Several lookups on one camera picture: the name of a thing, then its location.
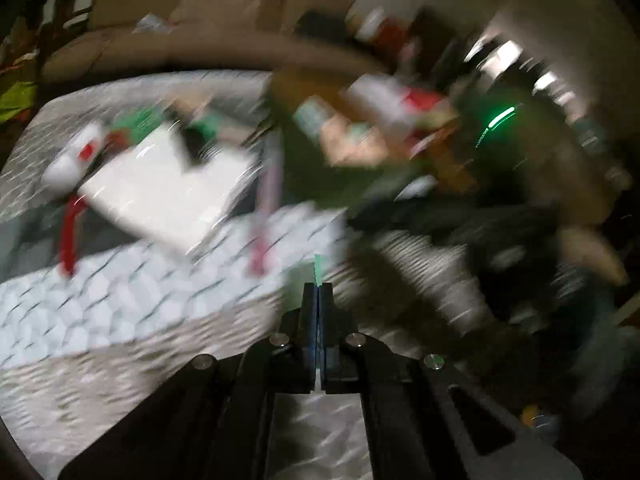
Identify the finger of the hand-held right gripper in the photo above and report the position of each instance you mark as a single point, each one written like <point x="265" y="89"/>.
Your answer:
<point x="450" y="220"/>

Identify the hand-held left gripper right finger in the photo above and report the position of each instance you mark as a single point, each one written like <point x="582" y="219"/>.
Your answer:
<point x="326" y="330"/>

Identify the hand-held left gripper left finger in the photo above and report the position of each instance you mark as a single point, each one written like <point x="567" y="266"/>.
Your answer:
<point x="311" y="330"/>

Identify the green cardboard box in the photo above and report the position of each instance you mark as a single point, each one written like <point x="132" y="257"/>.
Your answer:
<point x="325" y="180"/>

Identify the person's right forearm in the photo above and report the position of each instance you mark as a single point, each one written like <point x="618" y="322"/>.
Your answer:
<point x="595" y="255"/>

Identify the red green packet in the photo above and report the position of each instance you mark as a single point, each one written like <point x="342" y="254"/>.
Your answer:
<point x="420" y="102"/>

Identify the white tissue pack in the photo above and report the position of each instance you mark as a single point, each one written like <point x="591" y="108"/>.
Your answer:
<point x="375" y="95"/>

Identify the clear zip bag white pad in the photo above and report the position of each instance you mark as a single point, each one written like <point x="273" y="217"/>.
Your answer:
<point x="165" y="195"/>

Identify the green tube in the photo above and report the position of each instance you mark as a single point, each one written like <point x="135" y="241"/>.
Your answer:
<point x="212" y="125"/>

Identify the black cushion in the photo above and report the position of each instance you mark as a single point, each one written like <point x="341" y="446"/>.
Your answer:
<point x="320" y="25"/>

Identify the red plastic stick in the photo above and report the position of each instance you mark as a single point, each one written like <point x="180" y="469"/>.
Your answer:
<point x="70" y="240"/>

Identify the beige wooden piece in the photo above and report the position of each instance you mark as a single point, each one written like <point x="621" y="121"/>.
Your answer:
<point x="187" y="103"/>

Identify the small dark green packet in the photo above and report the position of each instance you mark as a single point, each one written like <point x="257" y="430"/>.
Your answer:
<point x="142" y="122"/>

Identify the white bottle red label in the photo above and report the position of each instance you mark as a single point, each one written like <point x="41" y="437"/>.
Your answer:
<point x="70" y="160"/>

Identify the brown sofa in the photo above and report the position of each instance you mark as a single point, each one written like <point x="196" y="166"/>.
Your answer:
<point x="200" y="25"/>

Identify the crumpled white paper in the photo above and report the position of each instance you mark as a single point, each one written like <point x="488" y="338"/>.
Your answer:
<point x="150" y="22"/>

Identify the yellow-green bag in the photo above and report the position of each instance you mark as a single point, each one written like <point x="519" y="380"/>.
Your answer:
<point x="17" y="95"/>

